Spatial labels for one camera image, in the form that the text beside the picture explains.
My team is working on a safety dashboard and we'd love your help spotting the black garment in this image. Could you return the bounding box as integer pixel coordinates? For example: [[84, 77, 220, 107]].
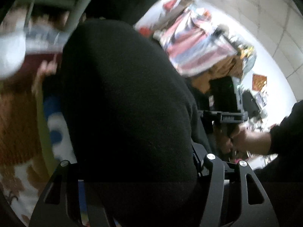
[[41, 18, 213, 227]]

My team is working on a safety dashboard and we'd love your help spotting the brown floral fleece blanket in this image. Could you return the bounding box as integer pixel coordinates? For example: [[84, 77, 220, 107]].
[[1, 85, 77, 226]]

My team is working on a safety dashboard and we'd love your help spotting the person's right hand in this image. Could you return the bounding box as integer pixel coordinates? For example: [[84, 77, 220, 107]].
[[230, 126, 271, 155]]

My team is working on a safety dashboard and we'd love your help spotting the striped pink white cloth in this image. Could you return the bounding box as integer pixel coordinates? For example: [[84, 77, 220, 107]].
[[134, 0, 237, 76]]

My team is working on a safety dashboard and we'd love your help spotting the grey metal bar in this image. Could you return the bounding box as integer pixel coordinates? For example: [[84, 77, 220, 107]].
[[18, 0, 107, 32]]

